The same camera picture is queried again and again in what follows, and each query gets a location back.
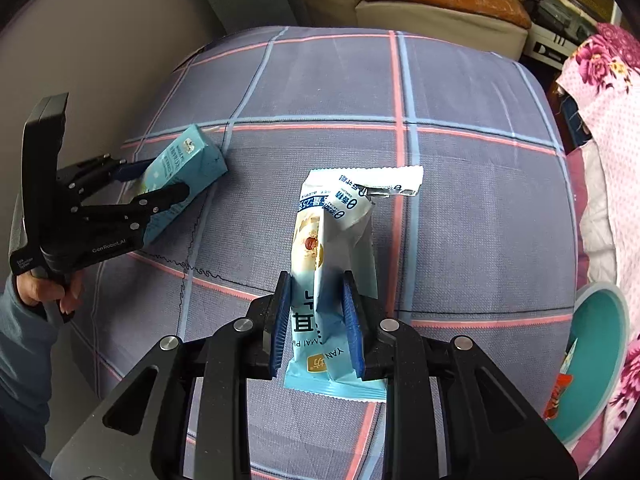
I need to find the light blue snack wrapper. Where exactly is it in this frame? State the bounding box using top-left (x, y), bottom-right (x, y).
top-left (284, 166), bottom-right (424, 402)

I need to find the cream sofa chair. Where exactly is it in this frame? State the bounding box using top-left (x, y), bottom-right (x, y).
top-left (304, 0), bottom-right (532, 60)

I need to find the grey plaid tablecloth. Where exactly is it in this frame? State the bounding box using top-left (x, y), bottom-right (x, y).
top-left (72, 26), bottom-right (576, 479)

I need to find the pink floral bed quilt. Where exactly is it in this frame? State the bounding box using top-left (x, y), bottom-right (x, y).
top-left (556, 23), bottom-right (639, 472)

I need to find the blue left sleeve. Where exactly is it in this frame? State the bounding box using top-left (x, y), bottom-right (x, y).
top-left (0, 276), bottom-right (58, 458)

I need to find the black white electronics box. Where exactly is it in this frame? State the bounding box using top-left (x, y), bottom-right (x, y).
top-left (523, 0), bottom-right (597, 70)

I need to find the blue green milk carton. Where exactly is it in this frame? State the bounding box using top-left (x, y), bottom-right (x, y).
top-left (124, 125), bottom-right (228, 246)

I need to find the orange snack bag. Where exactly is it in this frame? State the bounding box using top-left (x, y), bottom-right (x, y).
top-left (544, 373), bottom-right (573, 420)

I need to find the teal plastic trash bin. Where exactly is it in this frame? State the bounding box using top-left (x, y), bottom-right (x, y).
top-left (546, 282), bottom-right (629, 446)

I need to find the person left hand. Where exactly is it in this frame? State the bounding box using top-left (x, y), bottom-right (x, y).
top-left (15, 271), bottom-right (84, 314)

